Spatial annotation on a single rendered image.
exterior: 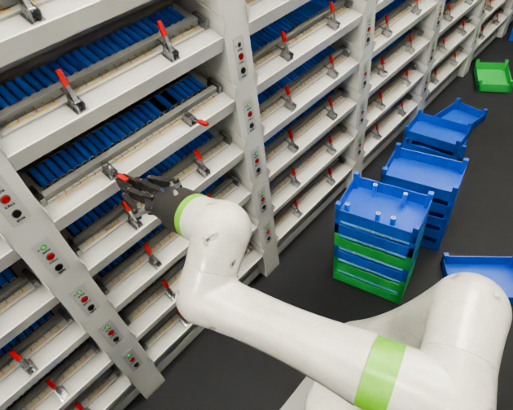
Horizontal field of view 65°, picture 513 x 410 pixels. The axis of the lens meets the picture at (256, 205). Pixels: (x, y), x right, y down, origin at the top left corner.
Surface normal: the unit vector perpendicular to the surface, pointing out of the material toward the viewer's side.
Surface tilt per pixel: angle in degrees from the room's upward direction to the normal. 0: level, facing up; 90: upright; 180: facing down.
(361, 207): 0
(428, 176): 0
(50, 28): 109
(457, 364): 8
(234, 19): 90
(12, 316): 19
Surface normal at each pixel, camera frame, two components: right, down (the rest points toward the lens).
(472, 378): 0.15, -0.59
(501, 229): -0.12, -0.69
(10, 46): 0.74, 0.62
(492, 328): 0.26, -0.40
